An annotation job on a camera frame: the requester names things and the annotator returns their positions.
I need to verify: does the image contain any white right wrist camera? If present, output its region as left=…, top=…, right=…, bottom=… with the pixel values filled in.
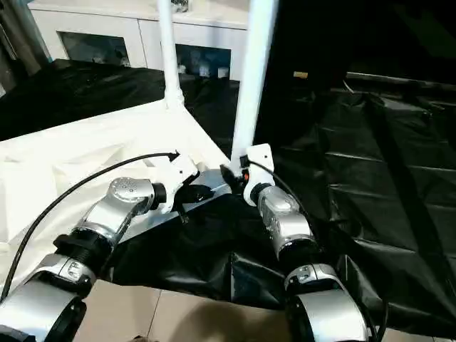
left=240, top=143, right=276, bottom=207

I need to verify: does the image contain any black backdrop cloth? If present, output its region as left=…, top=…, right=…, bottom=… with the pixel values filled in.
left=265, top=0, right=456, bottom=78

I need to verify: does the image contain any dark metal bar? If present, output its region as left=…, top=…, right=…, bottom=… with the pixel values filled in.
left=344, top=71, right=456, bottom=94

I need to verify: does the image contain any white plastic table top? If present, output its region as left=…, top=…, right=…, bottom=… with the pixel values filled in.
left=0, top=95, right=242, bottom=295

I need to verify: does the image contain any black plastic mat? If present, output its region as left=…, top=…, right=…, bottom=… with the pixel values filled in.
left=0, top=56, right=456, bottom=339

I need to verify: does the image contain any white plastic table leg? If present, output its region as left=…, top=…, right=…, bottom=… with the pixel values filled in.
left=230, top=0, right=281, bottom=172
left=157, top=0, right=187, bottom=110

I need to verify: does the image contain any grey tripod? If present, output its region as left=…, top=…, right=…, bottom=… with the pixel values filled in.
left=0, top=0, right=51, bottom=78

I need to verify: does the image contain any white sideboard cabinet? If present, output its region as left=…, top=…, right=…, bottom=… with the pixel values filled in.
left=28, top=0, right=250, bottom=81

